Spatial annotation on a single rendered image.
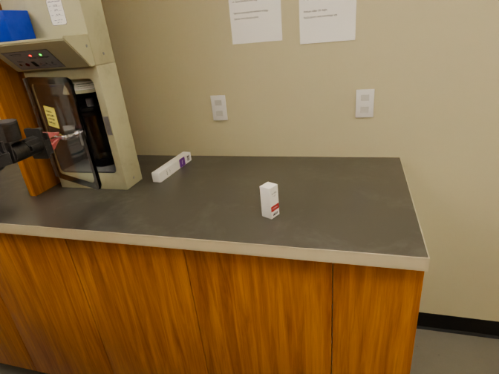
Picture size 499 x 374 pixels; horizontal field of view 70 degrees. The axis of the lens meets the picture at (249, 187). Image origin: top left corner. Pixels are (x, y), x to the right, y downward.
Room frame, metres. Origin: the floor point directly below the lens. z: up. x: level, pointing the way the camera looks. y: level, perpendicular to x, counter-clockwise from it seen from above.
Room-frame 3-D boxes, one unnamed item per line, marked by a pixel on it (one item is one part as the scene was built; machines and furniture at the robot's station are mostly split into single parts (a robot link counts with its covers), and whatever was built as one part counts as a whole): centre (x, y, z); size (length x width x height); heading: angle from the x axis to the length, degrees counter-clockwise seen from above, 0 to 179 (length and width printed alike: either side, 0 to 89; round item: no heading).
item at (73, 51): (1.29, 0.65, 1.46); 0.32 x 0.12 x 0.10; 72
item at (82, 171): (1.29, 0.66, 1.19); 0.30 x 0.01 x 0.40; 52
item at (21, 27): (1.32, 0.74, 1.56); 0.10 x 0.10 x 0.09; 72
